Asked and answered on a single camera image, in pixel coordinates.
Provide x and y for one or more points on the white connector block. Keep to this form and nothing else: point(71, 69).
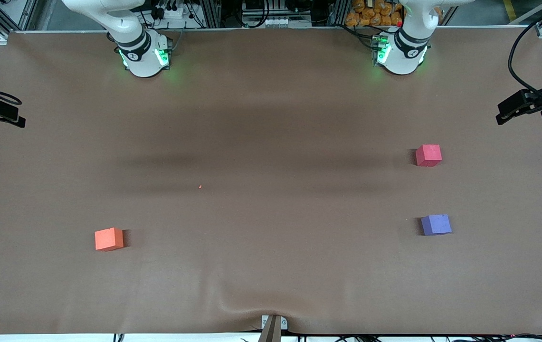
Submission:
point(278, 22)

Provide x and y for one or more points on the red foam block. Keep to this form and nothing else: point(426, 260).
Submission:
point(428, 155)

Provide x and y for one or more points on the aluminium frame post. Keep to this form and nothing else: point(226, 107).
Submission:
point(211, 14)
point(339, 12)

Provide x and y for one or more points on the purple foam block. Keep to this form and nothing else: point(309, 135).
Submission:
point(437, 224)

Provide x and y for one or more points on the pile of orange toys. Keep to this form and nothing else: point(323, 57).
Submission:
point(370, 14)

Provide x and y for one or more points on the grey camera mount pole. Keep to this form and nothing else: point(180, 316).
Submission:
point(271, 332)

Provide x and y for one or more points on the small metal clamp bracket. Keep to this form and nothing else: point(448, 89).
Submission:
point(265, 323)

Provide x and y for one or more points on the white power strip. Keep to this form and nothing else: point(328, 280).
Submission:
point(171, 13)

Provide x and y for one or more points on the orange foam block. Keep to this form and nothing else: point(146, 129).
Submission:
point(109, 239)

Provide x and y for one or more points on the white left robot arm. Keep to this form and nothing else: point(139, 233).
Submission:
point(401, 59)

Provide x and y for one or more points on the brown table mat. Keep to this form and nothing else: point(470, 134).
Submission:
point(251, 261)

